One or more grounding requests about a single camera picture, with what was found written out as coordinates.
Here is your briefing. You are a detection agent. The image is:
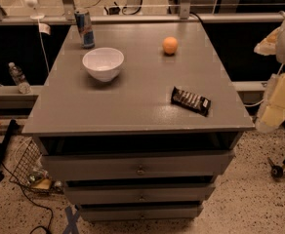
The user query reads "wire basket on floor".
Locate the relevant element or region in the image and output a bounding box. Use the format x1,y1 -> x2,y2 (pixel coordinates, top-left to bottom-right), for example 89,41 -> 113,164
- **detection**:
10,138 -> 63,194

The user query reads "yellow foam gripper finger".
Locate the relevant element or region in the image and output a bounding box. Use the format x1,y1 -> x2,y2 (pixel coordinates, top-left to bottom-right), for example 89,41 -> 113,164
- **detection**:
255,73 -> 285,133

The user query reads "top grey drawer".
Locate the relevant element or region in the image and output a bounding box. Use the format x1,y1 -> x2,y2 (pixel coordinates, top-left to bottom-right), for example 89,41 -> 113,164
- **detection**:
41,151 -> 234,181

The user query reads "blue tape cross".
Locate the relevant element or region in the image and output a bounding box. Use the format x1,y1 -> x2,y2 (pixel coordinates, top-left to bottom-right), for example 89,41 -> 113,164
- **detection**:
62,207 -> 80,234

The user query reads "blue energy drink can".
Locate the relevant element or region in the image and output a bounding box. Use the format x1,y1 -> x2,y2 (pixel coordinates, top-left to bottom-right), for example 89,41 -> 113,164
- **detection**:
74,9 -> 95,49

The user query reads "grey drawer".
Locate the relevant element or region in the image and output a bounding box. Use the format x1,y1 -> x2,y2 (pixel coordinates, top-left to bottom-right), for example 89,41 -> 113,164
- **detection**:
64,183 -> 215,205
79,204 -> 203,222
41,151 -> 234,181

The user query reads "black wheeled cart leg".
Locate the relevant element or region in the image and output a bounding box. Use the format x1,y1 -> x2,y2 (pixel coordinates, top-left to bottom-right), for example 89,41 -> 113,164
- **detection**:
266,143 -> 285,179

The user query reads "grey drawer cabinet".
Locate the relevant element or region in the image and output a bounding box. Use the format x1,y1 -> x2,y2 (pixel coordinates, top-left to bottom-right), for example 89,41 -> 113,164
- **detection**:
23,22 -> 253,211

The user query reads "white bowl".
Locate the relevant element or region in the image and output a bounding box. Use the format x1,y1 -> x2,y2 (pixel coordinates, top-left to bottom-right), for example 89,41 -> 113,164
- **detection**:
82,48 -> 124,82

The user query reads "clear plastic water bottle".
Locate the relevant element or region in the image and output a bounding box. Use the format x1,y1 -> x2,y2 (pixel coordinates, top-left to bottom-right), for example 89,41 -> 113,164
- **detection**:
9,62 -> 31,95

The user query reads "bottom grey drawer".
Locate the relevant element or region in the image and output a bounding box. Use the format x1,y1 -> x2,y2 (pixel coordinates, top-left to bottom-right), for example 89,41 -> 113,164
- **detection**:
79,204 -> 203,222

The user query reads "black metal stand leg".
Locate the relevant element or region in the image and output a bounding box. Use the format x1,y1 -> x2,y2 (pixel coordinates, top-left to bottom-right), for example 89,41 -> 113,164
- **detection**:
0,119 -> 20,182

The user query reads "white lamp with cord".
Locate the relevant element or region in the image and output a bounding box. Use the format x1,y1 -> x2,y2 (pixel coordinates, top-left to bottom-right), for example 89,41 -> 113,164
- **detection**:
24,0 -> 51,72

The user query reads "middle grey drawer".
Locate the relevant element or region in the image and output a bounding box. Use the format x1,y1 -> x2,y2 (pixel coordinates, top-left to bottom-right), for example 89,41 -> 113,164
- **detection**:
64,183 -> 215,205

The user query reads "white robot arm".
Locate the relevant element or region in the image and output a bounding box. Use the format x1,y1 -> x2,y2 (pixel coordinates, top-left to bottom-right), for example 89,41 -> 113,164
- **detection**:
254,13 -> 285,133

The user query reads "black rxbar chocolate bar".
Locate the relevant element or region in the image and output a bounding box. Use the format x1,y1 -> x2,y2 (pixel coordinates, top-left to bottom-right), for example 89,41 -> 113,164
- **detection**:
171,88 -> 211,116

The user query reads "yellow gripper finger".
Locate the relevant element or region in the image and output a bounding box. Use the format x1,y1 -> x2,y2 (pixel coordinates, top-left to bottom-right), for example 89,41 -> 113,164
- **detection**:
254,27 -> 280,56

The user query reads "orange fruit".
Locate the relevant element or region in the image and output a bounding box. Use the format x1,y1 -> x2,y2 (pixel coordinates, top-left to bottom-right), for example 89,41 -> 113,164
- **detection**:
162,37 -> 178,55

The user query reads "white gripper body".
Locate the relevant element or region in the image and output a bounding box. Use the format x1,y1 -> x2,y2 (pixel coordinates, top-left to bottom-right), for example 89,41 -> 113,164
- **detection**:
262,72 -> 285,115

